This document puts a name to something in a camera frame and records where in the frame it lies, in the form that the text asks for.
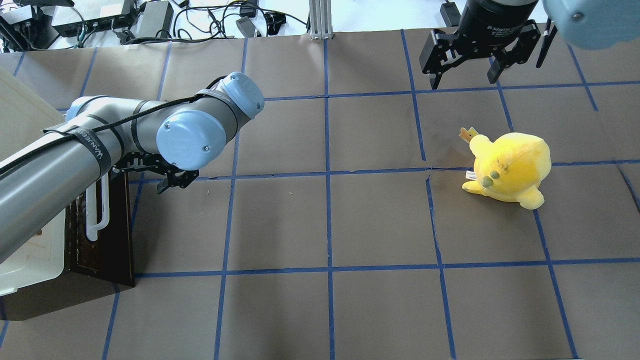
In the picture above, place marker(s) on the black power adapter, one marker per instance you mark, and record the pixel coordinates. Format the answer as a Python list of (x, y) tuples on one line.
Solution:
[(155, 19)]

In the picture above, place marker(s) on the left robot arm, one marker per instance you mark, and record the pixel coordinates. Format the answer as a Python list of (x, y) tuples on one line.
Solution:
[(175, 139)]

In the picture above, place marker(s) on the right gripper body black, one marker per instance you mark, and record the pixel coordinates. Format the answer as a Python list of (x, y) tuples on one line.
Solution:
[(484, 21)]

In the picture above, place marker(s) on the brown wooden drawer cabinet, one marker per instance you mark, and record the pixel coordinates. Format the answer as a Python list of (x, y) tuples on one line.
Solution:
[(91, 269)]

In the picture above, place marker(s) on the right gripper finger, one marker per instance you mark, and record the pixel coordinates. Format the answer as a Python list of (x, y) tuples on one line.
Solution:
[(435, 79), (495, 71)]

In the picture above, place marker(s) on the white drawer handle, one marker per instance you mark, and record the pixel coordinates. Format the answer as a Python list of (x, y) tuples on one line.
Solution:
[(97, 207)]

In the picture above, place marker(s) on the yellow plush toy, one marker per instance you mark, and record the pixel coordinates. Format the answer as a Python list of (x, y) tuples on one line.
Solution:
[(509, 169)]

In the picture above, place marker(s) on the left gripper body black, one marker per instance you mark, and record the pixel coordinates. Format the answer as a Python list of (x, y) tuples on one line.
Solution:
[(172, 179)]

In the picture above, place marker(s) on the aluminium frame post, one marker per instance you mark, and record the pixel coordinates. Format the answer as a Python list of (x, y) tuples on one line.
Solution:
[(320, 20)]

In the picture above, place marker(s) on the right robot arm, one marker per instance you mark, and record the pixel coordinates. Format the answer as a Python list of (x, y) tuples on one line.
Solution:
[(588, 24)]

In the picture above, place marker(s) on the cream plastic storage box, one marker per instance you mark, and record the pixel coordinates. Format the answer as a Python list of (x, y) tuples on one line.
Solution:
[(32, 242)]

